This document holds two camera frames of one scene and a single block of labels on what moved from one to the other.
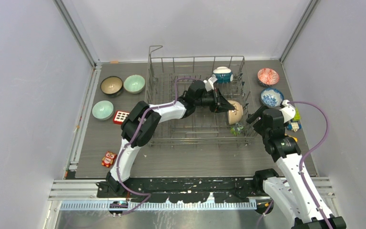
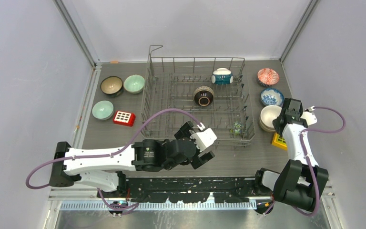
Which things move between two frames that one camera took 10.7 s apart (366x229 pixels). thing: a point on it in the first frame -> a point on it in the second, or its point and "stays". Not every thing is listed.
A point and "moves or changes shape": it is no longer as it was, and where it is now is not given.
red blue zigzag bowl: (268, 77) stays
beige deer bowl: (235, 116) moves or changes shape
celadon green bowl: (103, 110) stays
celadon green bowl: (134, 84) stays
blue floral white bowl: (270, 97) stays
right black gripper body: (258, 126) -> (274, 122)
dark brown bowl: (111, 86) stays
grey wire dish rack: (169, 78) stays
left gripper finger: (223, 105) -> (185, 131)
